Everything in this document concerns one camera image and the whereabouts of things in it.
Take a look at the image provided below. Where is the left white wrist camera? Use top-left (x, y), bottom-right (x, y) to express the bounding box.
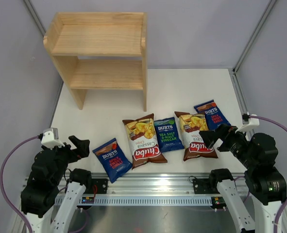
top-left (41, 128), bottom-right (64, 149)

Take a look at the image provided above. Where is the chuba cassava chips bag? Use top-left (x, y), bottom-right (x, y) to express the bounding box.
top-left (174, 111), bottom-right (218, 161)
top-left (122, 114), bottom-right (168, 169)

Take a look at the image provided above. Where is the Burts spicy chilli bag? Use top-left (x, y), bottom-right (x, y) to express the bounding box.
top-left (193, 100), bottom-right (231, 130)
top-left (92, 138), bottom-right (132, 183)

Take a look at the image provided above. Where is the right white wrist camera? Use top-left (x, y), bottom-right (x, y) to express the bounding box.
top-left (236, 114), bottom-right (259, 133)

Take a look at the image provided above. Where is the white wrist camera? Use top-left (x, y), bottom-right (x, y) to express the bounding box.
top-left (41, 128), bottom-right (64, 149)
top-left (236, 114), bottom-right (259, 133)

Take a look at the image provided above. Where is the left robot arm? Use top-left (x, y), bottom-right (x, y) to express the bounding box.
top-left (21, 131), bottom-right (95, 233)

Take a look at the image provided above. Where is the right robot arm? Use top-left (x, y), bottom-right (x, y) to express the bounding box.
top-left (199, 124), bottom-right (287, 233)

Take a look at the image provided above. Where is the right Chuba cassava chips bag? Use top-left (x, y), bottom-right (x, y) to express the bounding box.
top-left (174, 111), bottom-right (218, 161)

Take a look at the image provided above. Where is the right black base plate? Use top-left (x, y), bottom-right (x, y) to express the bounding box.
top-left (192, 178), bottom-right (214, 194)

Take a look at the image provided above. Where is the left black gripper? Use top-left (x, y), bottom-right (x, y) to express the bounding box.
top-left (43, 135), bottom-right (89, 184)

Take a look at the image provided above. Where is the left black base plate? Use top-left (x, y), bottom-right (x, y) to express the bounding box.
top-left (84, 178), bottom-right (108, 195)

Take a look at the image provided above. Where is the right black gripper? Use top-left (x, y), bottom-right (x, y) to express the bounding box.
top-left (200, 122), bottom-right (257, 168)

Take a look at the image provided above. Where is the Burts sea salt vinegar bag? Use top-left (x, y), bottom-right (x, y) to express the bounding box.
top-left (154, 117), bottom-right (184, 153)

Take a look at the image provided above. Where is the left Chuba cassava chips bag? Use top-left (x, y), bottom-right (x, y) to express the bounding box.
top-left (122, 114), bottom-right (168, 169)

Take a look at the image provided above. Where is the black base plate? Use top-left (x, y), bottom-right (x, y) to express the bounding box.
top-left (192, 178), bottom-right (214, 194)
top-left (84, 178), bottom-right (108, 195)

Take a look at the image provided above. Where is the wooden two-tier shelf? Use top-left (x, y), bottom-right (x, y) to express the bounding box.
top-left (43, 12), bottom-right (148, 109)

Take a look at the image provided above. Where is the aluminium mounting rail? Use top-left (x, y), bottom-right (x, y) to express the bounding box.
top-left (21, 172), bottom-right (255, 207)

